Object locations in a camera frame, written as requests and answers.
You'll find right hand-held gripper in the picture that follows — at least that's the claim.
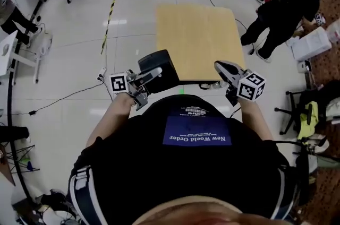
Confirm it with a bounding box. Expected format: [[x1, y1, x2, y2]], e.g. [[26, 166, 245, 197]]
[[214, 60, 267, 107]]

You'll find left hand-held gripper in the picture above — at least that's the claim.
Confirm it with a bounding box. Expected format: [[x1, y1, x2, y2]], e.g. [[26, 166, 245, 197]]
[[109, 66, 164, 113]]

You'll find black device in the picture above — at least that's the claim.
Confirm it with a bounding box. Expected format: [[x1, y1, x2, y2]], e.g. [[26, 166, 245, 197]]
[[137, 49, 181, 95]]

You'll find person's left forearm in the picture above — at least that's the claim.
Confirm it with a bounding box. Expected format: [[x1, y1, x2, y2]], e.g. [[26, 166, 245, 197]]
[[84, 92, 137, 148]]

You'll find person's right forearm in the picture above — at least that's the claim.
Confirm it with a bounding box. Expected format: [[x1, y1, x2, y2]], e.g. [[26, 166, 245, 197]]
[[237, 98, 275, 142]]

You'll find clear plastic water bottle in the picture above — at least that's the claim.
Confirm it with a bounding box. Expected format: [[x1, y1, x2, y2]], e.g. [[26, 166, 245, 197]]
[[211, 80, 228, 89]]

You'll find white power strip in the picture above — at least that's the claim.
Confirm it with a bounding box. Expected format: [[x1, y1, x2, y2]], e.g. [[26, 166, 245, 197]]
[[96, 66, 107, 82]]

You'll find yellow black floor tape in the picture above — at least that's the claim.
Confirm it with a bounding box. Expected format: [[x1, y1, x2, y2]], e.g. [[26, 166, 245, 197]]
[[100, 0, 118, 55]]

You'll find white cardboard box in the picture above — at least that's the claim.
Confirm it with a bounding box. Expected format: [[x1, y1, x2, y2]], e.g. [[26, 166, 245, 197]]
[[290, 26, 333, 62]]

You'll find yellow green jacket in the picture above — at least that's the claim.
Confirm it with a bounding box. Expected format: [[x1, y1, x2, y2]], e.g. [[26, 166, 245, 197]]
[[296, 101, 319, 140]]

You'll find person's black printed T-shirt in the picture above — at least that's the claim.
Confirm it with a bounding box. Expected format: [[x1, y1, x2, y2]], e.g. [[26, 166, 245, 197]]
[[67, 94, 298, 225]]

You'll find clear plastic storage bin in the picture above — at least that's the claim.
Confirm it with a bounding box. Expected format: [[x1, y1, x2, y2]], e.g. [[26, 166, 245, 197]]
[[325, 19, 340, 44]]

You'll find white black bag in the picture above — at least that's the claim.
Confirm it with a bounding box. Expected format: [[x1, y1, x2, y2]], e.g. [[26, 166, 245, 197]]
[[299, 134, 330, 155]]

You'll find person's head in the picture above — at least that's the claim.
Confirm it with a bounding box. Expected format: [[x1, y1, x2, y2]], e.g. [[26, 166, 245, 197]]
[[131, 196, 290, 225]]

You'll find wooden pedestal table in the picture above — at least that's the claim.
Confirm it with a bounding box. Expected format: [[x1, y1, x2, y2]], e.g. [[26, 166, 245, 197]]
[[155, 4, 247, 85]]

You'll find black floor cable with adapter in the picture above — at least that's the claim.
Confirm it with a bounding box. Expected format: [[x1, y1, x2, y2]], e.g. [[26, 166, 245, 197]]
[[0, 80, 112, 116]]

